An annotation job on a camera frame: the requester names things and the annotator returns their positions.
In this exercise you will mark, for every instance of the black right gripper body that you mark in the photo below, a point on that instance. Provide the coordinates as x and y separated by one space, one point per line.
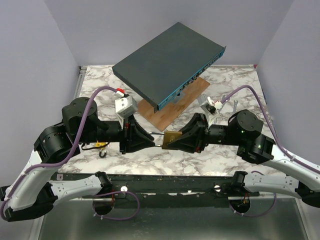
205 134

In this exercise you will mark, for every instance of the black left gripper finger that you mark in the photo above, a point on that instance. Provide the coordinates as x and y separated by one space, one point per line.
137 134
131 148

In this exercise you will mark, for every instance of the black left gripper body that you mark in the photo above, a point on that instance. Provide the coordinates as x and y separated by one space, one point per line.
124 135

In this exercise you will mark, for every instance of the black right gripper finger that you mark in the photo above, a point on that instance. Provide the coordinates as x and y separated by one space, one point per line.
187 144
190 130

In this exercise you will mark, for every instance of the large brass padlock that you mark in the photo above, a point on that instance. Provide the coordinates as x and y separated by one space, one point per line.
168 137

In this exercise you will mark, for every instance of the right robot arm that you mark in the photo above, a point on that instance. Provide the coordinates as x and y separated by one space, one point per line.
300 179

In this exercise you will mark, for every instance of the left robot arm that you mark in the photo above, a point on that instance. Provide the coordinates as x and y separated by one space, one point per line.
33 194

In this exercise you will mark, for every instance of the yellow padlock with black shackle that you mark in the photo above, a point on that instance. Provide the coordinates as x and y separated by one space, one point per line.
102 146

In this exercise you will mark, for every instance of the wooden board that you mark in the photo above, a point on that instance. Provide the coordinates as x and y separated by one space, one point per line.
164 117

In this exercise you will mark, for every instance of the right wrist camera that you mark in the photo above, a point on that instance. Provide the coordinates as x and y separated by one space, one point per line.
211 108

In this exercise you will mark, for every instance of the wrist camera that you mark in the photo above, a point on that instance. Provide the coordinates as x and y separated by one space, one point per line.
125 107
211 108

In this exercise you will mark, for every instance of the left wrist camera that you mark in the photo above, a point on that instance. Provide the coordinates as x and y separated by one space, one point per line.
125 107

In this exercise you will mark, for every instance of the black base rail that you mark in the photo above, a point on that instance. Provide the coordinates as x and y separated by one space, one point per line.
169 191

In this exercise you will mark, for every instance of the dark network switch box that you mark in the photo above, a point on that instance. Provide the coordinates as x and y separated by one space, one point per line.
159 70

